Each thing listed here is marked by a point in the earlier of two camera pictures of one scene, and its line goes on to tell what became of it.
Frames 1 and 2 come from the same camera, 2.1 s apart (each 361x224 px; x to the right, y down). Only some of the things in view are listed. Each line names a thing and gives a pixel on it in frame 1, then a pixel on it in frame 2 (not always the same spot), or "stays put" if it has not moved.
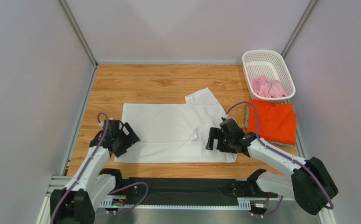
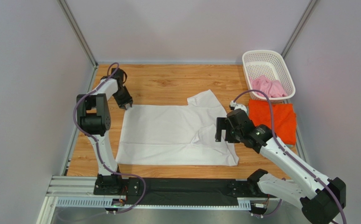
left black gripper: (130, 138) → (127, 100)
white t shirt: (175, 133) stays put
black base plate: (151, 191) stays put
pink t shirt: (264, 86) stays put
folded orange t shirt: (276, 122) stays put
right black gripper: (219, 140) → (224, 129)
